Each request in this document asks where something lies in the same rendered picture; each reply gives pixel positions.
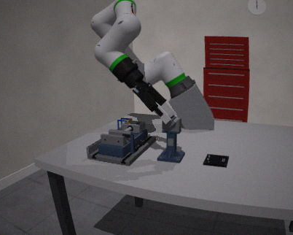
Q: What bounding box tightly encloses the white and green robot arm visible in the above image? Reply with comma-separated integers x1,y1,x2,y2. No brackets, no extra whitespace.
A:
91,0,195,98

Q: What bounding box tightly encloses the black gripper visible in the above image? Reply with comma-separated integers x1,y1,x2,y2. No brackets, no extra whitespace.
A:
125,69,176,124

